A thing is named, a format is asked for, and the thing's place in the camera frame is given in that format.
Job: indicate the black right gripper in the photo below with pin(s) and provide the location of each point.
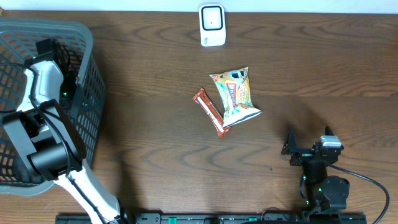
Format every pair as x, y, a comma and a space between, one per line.
290, 147

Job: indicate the yellow snack bag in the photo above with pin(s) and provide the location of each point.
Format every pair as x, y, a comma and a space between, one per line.
234, 89

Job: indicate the orange snack bar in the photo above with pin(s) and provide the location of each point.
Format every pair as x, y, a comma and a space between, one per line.
205, 102

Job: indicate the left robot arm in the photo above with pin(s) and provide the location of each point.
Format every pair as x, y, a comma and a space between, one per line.
45, 139

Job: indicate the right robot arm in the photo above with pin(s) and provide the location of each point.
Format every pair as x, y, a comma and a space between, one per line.
325, 194

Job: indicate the white barcode scanner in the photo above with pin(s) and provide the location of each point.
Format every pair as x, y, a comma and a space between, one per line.
212, 25

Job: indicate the grey plastic basket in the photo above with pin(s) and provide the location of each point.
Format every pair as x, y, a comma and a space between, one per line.
18, 43

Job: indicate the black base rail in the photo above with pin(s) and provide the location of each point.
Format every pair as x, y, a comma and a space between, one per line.
273, 217

